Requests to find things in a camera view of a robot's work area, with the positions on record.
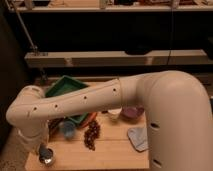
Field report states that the dark metal gripper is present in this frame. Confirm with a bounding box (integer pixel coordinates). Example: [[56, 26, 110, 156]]
[[48, 118, 63, 135]]

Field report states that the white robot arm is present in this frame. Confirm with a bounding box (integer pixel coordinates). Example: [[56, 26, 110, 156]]
[[6, 71, 213, 171]]

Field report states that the light blue cup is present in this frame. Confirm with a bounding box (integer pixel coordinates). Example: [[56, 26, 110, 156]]
[[59, 120, 76, 139]]

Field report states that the metal cup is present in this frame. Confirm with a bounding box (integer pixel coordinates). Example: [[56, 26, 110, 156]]
[[39, 148, 54, 166]]

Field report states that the white cup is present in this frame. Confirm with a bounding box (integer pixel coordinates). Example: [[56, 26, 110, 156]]
[[108, 108, 121, 121]]

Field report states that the orange plate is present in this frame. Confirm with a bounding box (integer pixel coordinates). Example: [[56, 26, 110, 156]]
[[79, 112, 97, 129]]

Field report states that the bunch of dark grapes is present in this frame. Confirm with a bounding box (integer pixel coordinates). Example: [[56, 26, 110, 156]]
[[84, 120, 100, 150]]

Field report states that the green plastic tray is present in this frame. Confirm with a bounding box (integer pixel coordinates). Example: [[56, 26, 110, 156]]
[[44, 75, 90, 126]]

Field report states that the purple bowl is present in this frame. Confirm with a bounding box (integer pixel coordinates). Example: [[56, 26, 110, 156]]
[[121, 107, 144, 119]]

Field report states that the metal diagonal rod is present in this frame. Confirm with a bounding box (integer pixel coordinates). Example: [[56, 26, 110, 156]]
[[8, 0, 48, 56]]

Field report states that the grey folded cloth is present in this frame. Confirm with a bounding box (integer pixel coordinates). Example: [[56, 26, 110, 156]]
[[127, 127, 148, 152]]

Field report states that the upper wooden shelf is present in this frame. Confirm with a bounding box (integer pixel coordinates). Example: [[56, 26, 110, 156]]
[[3, 0, 213, 12]]

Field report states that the white wall shelf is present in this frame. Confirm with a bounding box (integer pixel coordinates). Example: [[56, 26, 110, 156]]
[[25, 50, 213, 68]]

